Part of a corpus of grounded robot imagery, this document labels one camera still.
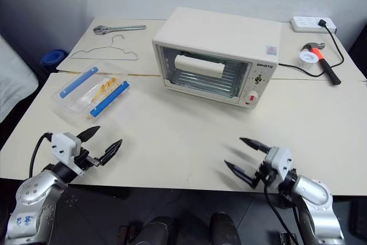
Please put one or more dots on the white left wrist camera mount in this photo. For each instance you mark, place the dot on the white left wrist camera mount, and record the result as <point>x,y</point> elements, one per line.
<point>64,146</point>

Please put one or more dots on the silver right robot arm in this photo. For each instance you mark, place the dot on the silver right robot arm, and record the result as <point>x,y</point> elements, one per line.
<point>312,190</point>

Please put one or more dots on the grey cushion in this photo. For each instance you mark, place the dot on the grey cushion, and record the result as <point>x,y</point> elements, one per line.
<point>14,84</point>

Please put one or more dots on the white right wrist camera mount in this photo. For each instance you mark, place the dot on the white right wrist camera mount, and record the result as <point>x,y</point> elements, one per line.
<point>279,160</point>

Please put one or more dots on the small printed label sticker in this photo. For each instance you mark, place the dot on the small printed label sticker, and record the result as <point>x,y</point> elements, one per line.
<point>271,50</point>

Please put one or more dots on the yellow french fries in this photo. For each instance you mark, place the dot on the yellow french fries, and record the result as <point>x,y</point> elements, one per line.
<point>104,87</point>

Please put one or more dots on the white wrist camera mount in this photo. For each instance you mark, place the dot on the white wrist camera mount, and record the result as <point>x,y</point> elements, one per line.
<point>64,146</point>
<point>279,160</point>

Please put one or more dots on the dark rounded shape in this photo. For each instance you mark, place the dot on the dark rounded shape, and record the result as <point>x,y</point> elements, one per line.
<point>225,229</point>
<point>157,230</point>

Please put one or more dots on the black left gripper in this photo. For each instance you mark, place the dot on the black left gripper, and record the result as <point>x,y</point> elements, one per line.
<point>83,159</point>

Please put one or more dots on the black selector knob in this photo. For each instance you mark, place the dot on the black selector knob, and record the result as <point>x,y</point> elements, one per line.
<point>259,79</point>

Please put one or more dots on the silver adjustable wrench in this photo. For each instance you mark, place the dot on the silver adjustable wrench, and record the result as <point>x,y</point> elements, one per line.
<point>120,28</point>

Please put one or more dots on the white power strip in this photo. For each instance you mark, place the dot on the white power strip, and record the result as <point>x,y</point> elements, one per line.
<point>305,24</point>

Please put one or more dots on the clear container with blue clips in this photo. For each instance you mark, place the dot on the clear container with blue clips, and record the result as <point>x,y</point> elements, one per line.
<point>73,100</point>

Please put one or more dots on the cream toaster oven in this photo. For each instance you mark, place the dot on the cream toaster oven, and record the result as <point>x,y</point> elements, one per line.
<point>218,32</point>

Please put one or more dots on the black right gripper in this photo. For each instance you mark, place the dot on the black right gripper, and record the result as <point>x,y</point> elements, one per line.
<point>267,175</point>

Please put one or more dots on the blue container clip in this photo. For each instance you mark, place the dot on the blue container clip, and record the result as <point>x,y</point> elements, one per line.
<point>110,98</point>
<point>78,81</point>

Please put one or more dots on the white tape roll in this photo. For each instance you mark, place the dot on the white tape roll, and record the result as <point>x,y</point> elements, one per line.
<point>304,62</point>

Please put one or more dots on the blue plastic basin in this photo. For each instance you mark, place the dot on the blue plastic basin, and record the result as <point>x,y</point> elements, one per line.
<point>53,57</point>

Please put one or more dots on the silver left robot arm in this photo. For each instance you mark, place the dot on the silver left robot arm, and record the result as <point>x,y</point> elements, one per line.
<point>31,193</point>

